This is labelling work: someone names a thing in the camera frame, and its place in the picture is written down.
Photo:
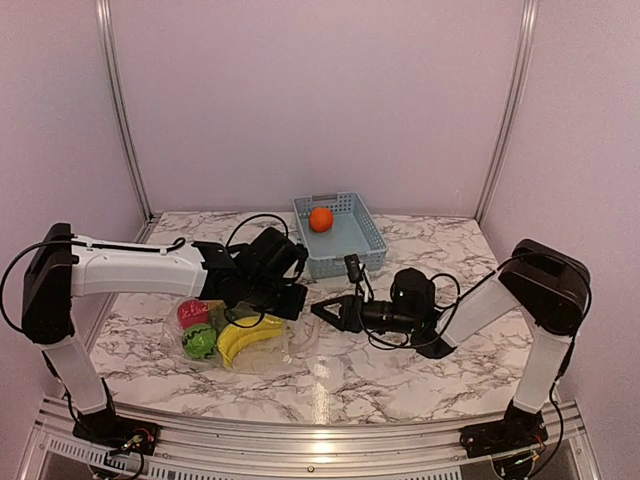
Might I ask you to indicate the light blue plastic basket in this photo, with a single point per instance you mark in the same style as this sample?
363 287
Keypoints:
353 232

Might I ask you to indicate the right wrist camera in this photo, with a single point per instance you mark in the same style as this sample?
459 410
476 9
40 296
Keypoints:
356 272

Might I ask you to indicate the left aluminium corner post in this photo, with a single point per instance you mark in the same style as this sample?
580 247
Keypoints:
108 44

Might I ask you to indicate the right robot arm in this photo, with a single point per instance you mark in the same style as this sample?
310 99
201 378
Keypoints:
552 288

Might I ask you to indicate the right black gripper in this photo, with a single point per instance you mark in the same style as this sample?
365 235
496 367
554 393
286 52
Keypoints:
350 313

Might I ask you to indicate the clear zip top bag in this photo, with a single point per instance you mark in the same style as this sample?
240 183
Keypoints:
262 357

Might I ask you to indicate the right aluminium corner post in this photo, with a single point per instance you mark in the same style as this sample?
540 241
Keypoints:
515 92

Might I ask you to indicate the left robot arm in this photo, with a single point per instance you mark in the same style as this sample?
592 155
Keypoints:
66 266

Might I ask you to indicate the red fake fruit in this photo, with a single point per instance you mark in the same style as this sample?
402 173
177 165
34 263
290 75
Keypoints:
192 312

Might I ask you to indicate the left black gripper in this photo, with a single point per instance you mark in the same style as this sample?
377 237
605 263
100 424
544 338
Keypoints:
291 310

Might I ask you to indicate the aluminium corner post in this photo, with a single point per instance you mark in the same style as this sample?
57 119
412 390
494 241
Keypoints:
108 44
515 92

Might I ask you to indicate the yellow fake bananas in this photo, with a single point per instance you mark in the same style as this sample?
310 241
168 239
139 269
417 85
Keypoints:
245 332

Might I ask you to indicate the orange fake fruit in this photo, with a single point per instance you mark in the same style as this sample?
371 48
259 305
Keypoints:
321 219

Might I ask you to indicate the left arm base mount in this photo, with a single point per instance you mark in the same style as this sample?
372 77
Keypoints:
111 430

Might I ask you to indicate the aluminium front rail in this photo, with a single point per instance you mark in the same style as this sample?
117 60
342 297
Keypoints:
193 447

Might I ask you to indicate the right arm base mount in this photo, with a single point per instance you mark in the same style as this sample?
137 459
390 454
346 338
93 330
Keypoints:
515 430

